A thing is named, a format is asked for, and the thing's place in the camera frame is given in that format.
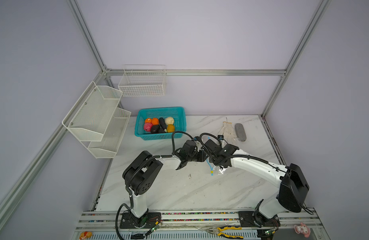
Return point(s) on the pink toy fruit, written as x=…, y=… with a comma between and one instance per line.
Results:
x=147, y=126

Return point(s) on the yellow toy figure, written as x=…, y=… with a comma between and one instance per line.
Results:
x=85, y=235

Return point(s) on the pink toy figure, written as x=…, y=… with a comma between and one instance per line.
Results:
x=302, y=229

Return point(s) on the cream toy pear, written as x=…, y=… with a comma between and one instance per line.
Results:
x=169, y=121

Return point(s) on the white work glove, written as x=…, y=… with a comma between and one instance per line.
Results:
x=227, y=131

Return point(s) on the black toy eggplant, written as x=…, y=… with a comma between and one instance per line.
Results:
x=163, y=124

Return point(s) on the clear zip bag blue zipper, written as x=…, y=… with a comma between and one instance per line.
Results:
x=215, y=170

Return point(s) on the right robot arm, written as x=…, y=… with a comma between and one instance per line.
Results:
x=290, y=181

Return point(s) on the white wire basket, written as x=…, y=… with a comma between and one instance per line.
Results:
x=143, y=81

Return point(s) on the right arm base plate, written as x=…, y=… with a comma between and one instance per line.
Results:
x=255, y=219

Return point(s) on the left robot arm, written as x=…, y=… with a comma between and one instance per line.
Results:
x=140, y=175

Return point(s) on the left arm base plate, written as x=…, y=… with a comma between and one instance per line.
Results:
x=146, y=221

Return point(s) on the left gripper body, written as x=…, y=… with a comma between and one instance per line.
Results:
x=193, y=157

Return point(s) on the yellow orange toy fruit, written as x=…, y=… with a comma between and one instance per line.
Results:
x=170, y=128

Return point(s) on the grey oval stone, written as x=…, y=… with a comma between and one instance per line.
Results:
x=240, y=132

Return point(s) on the yellow handled pliers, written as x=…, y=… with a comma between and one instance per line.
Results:
x=221, y=232

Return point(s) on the black toy avocado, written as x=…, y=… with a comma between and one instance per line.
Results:
x=156, y=129

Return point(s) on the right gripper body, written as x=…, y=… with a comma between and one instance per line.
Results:
x=213, y=158

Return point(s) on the teal plastic basket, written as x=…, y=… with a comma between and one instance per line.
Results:
x=178, y=113

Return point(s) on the white mesh shelf upper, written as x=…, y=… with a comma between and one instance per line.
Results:
x=89, y=119

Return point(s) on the white mesh shelf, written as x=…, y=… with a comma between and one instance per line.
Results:
x=108, y=147
x=89, y=119

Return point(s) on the white mesh shelf lower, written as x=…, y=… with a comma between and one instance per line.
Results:
x=108, y=147

